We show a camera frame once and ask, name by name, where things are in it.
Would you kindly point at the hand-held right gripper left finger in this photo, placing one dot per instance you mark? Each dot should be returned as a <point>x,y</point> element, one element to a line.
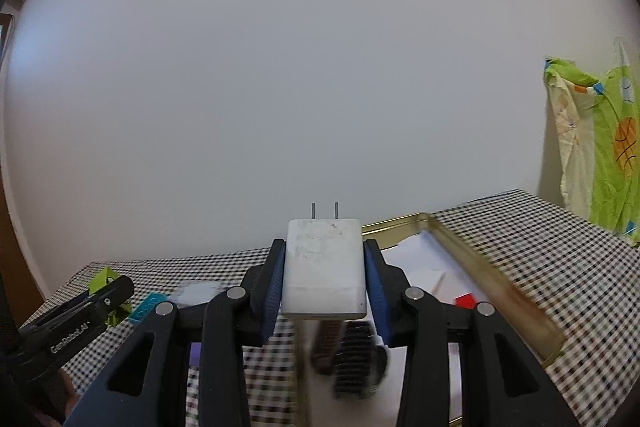
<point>274,292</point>

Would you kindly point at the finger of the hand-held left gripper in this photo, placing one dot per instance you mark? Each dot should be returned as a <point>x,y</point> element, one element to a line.
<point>112,294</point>

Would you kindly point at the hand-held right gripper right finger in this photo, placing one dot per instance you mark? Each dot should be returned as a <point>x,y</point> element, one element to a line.
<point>376,292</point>

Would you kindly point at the green building block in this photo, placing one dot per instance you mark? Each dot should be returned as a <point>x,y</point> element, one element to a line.
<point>102,279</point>

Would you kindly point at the white charger plug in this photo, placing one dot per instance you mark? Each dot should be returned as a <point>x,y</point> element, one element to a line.
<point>325,267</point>

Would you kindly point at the clear plastic box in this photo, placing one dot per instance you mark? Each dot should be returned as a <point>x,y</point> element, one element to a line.
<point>197,294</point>

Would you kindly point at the gold patterned tin box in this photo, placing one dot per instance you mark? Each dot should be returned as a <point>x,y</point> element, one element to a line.
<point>500,297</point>

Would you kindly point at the person's left hand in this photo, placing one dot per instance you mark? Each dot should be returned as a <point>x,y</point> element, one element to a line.
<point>66,394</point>

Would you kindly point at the blue building block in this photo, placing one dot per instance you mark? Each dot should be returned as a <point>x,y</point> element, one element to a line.
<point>147,309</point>

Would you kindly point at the black comb attachment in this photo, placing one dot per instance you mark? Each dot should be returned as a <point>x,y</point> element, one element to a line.
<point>355,362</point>

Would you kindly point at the red box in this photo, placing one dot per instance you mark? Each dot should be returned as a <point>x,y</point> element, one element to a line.
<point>464,300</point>

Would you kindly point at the wooden door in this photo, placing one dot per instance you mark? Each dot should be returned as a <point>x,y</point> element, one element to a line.
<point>15,267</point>

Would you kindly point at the purple box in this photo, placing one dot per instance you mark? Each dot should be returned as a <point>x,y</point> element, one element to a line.
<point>196,354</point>

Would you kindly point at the checkered tablecloth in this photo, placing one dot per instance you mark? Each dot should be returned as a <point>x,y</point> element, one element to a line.
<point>575,267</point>

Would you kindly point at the green printed cloth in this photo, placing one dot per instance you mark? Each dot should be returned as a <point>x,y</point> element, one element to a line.
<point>600,147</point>

